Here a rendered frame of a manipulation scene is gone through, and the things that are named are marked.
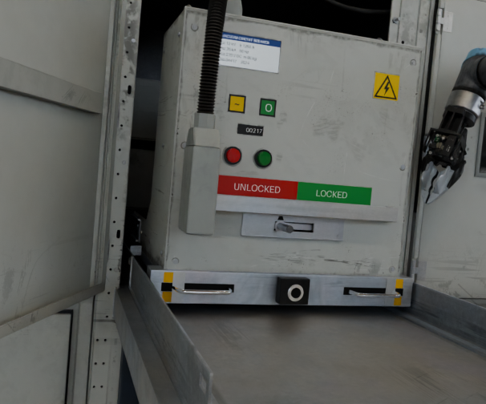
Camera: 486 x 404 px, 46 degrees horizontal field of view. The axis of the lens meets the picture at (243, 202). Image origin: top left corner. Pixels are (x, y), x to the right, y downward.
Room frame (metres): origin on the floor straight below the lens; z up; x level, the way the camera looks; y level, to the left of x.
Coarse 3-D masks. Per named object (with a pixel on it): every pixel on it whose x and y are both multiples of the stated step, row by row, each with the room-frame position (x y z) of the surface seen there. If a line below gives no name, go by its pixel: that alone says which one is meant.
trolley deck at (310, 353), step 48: (144, 336) 0.87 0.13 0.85; (192, 336) 0.89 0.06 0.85; (240, 336) 0.91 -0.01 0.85; (288, 336) 0.94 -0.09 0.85; (336, 336) 0.96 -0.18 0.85; (384, 336) 0.99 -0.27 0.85; (432, 336) 1.02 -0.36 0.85; (144, 384) 0.71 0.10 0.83; (240, 384) 0.70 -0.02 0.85; (288, 384) 0.72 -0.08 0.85; (336, 384) 0.73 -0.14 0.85; (384, 384) 0.75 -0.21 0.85; (432, 384) 0.76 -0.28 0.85; (480, 384) 0.78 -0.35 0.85
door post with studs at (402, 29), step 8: (392, 0) 1.36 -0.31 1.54; (400, 0) 1.37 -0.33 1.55; (408, 0) 1.37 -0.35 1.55; (416, 0) 1.38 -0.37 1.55; (392, 8) 1.36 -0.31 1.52; (400, 8) 1.37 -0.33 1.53; (408, 8) 1.37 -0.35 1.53; (416, 8) 1.38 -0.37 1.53; (392, 16) 1.36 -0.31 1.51; (400, 16) 1.37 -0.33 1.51; (408, 16) 1.37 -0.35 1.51; (416, 16) 1.38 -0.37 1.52; (392, 24) 1.36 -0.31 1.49; (400, 24) 1.37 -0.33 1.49; (408, 24) 1.37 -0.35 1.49; (392, 32) 1.36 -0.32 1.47; (400, 32) 1.37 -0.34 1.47; (408, 32) 1.37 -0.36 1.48; (392, 40) 1.36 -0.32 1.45; (400, 40) 1.37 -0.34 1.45; (408, 40) 1.37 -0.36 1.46
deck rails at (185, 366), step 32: (128, 288) 1.18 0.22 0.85; (416, 288) 1.16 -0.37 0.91; (160, 320) 0.82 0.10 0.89; (416, 320) 1.11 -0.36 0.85; (448, 320) 1.05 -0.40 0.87; (480, 320) 0.97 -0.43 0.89; (160, 352) 0.79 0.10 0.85; (192, 352) 0.62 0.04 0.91; (480, 352) 0.93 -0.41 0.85; (192, 384) 0.60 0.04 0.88
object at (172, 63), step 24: (288, 24) 1.08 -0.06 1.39; (168, 48) 1.15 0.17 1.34; (168, 72) 1.13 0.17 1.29; (168, 96) 1.11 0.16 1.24; (168, 120) 1.09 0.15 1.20; (168, 144) 1.07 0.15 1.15; (168, 168) 1.05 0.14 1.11; (168, 192) 1.03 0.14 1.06; (168, 216) 1.02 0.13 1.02; (144, 240) 1.27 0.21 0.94
